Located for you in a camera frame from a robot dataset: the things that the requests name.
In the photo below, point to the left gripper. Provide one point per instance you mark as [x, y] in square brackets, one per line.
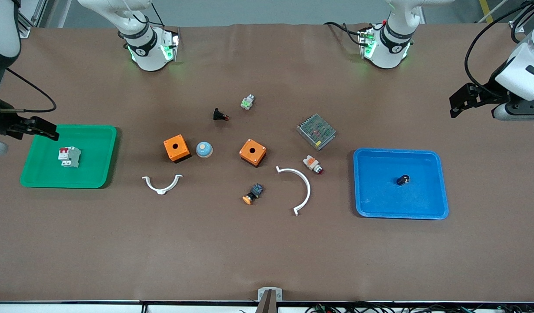
[483, 93]

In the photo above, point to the white red circuit breaker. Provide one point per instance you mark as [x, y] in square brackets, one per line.
[70, 157]

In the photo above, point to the small black capacitor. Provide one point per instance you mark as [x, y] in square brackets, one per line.
[403, 179]

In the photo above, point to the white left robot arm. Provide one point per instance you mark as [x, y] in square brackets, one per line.
[388, 45]

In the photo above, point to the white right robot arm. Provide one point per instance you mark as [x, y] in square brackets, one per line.
[147, 48]

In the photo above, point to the green plastic tray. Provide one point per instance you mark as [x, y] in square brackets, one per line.
[41, 174]

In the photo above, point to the blue plastic tray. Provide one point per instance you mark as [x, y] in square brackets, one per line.
[380, 195]

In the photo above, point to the small white curved clamp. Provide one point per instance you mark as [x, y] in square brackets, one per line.
[162, 190]

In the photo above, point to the orange button box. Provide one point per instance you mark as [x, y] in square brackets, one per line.
[252, 152]
[177, 148]

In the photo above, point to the metal mesh power supply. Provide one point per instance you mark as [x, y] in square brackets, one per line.
[317, 131]

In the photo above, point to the blue dome button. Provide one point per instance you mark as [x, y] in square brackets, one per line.
[204, 150]

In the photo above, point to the white orange red indicator lamp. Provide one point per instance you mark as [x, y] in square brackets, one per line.
[312, 163]

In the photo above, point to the large white curved clamp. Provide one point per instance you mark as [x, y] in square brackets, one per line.
[308, 187]

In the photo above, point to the orange capped push button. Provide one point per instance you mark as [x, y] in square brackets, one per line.
[254, 192]

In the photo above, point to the brown table mat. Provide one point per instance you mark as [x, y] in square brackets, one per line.
[267, 252]

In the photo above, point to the aluminium frame profile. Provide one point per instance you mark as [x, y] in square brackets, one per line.
[517, 24]
[25, 26]

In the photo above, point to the green white switch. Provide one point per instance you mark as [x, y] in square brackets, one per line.
[247, 102]

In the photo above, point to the metal edge bracket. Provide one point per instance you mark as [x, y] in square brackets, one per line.
[270, 292]

